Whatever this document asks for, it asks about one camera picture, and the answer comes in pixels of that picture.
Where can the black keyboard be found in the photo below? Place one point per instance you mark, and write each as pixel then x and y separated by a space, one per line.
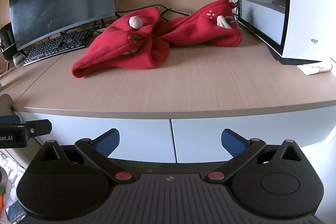
pixel 57 45

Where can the black speaker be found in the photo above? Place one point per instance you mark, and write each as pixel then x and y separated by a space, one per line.
pixel 6 40

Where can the white desk drawer front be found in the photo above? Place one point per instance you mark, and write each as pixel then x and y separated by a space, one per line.
pixel 92 132
pixel 262 127

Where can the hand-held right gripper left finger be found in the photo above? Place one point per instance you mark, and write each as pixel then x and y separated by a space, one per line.
pixel 107 141

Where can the smartphone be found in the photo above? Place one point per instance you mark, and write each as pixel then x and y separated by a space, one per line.
pixel 14 212

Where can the red fleece hooded garment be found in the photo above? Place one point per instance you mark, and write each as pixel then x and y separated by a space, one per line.
pixel 110 50

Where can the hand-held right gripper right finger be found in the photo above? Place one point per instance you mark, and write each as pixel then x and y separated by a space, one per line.
pixel 232 142

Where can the white printed tissue packet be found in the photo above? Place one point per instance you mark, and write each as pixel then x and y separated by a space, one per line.
pixel 316 67

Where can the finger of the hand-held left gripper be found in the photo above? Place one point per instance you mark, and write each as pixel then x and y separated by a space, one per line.
pixel 39 127

